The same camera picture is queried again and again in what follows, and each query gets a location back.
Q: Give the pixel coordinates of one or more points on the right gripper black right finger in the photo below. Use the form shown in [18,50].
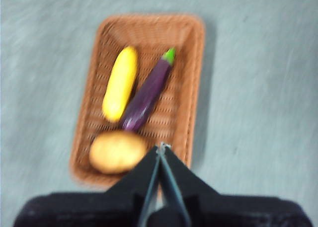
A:
[236,212]

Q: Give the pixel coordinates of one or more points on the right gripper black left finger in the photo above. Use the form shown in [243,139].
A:
[99,209]

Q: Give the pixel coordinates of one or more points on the brown potato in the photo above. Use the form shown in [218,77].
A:
[116,152]

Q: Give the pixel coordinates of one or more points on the yellow corn cob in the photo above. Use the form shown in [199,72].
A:
[120,88]

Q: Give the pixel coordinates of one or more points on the purple eggplant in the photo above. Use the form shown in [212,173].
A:
[149,93]

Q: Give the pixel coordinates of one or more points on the brown wicker basket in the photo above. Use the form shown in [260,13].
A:
[159,38]

